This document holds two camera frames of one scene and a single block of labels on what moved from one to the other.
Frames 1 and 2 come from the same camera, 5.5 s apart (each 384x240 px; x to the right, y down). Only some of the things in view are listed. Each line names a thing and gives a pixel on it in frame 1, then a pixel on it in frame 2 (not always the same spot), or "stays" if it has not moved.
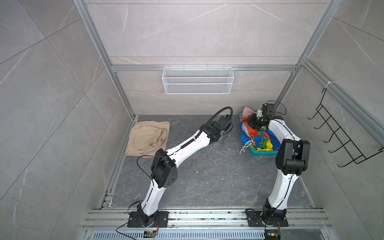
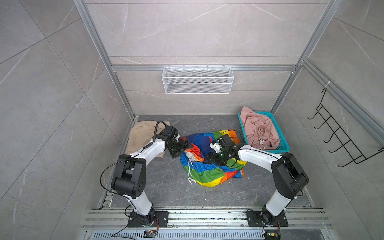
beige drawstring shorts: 147,137 stays
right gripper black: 250,121 → 215,161
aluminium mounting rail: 206,220 stays
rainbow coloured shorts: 262,139 → 212,174
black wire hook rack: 345,143 stays
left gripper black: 226,136 → 183,147
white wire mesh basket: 198,80 stays
